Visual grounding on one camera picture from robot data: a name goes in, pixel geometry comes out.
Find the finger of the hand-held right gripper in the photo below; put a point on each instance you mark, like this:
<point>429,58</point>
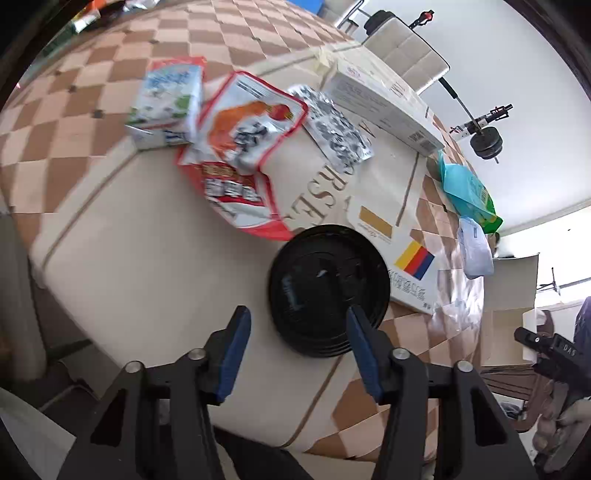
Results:
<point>531,338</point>

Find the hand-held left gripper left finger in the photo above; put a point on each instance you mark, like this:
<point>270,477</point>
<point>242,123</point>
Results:
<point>233,353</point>

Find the white plastic packet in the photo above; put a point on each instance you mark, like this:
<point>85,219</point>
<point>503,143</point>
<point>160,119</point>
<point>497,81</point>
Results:
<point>474,249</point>

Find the white medicine box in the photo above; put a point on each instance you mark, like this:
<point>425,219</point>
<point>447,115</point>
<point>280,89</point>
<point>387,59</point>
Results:
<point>369,99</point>

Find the blue white milk carton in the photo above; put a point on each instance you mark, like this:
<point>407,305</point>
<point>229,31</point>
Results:
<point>166,99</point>

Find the checkered tablecloth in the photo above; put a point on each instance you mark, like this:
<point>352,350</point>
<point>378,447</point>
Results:
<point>138,258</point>

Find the open cardboard box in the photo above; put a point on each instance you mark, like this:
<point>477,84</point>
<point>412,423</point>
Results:
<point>508,318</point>

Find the beige office chair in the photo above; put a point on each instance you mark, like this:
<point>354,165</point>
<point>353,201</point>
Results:
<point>408,53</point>

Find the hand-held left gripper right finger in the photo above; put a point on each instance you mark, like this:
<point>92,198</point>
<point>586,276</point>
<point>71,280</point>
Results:
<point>364,357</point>

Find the black plastic lid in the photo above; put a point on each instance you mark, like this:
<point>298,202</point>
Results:
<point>318,290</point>

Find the red snack packet with picture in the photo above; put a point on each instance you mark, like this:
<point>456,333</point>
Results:
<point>244,124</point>

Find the person's right hand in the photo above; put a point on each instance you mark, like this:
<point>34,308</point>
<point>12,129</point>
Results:
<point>579,417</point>

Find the white carton with striped label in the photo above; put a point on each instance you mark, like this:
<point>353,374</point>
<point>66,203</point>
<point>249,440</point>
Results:
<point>406,249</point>

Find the clear plastic wrap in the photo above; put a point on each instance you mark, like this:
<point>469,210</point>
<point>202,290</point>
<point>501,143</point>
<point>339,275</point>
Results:
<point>455,318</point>

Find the silver foil packet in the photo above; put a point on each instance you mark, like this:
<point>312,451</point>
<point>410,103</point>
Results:
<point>334,127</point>

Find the red white snack packet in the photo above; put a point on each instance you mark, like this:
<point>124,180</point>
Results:
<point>235,194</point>

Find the teal green snack bag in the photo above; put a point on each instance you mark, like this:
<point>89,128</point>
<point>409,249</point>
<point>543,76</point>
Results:
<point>468,191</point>

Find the black barbell weights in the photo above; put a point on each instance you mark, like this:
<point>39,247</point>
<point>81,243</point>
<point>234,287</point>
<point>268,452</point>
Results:
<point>485,144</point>

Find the black red clamp tool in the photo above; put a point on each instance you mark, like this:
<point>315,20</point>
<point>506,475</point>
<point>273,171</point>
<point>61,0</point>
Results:
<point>482,119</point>

